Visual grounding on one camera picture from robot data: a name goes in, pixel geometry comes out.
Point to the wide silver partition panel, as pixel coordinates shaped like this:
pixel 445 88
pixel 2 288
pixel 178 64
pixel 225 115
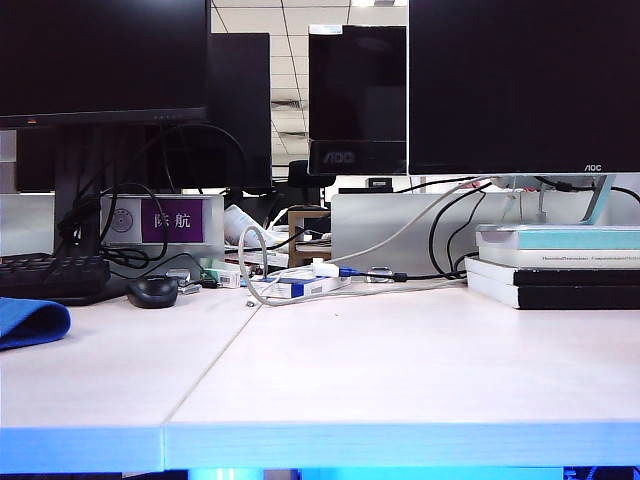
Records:
pixel 380 225

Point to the black keyboard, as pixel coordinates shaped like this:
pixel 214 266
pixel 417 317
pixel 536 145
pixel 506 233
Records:
pixel 30 280

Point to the black monitor stand column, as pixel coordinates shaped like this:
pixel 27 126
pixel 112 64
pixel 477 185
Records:
pixel 75 165

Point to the black computer mouse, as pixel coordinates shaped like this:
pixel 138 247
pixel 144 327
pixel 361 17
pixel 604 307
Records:
pixel 152 292

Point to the blue white medicine box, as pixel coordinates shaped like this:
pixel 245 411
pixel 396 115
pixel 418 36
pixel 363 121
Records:
pixel 300 289

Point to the teal covered book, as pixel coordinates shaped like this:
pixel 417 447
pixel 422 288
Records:
pixel 575 239

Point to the white power adapter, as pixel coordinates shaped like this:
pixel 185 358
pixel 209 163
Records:
pixel 325 267

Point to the silver teal monitor stand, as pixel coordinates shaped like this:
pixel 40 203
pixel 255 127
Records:
pixel 602 197

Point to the blue VGA connector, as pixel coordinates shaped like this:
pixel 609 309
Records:
pixel 350 272

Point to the white spine book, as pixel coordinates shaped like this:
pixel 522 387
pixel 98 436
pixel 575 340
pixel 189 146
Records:
pixel 550 259

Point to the large silver-edged AOC monitor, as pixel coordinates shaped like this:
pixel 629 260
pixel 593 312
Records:
pixel 500 75

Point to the ceiling air vent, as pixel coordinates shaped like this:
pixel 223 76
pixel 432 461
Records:
pixel 289 104

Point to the glossy black AOC monitor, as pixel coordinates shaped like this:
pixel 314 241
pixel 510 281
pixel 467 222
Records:
pixel 350 85

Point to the black monitor with thin bezel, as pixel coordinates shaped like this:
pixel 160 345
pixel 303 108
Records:
pixel 100 50

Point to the small black nameplate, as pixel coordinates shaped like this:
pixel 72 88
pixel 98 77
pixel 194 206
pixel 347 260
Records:
pixel 380 183

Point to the metal partition clamp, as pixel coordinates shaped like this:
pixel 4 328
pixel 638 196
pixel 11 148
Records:
pixel 380 275

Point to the small silver clip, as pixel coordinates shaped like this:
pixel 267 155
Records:
pixel 189 286

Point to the purple acrylic name sign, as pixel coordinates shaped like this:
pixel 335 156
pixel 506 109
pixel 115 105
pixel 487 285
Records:
pixel 172 220

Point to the small wooden shelf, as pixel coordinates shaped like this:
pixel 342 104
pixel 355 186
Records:
pixel 292 235

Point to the black office chair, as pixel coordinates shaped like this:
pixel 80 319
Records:
pixel 305 175

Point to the green white small box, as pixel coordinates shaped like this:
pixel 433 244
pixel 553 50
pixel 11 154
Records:
pixel 225 277

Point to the blue microfiber rag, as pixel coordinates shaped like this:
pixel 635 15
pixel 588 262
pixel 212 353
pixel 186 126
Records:
pixel 30 322

